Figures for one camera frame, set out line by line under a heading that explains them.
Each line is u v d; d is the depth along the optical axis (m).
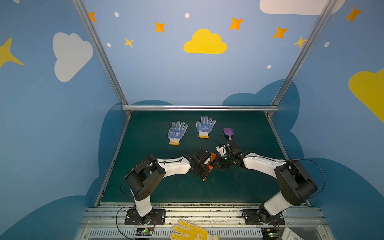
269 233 0.71
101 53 0.84
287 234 0.70
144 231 0.72
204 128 1.12
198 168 0.70
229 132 1.08
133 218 0.74
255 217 0.73
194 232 0.70
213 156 0.85
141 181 0.47
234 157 0.72
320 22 0.74
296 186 0.45
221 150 0.86
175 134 1.08
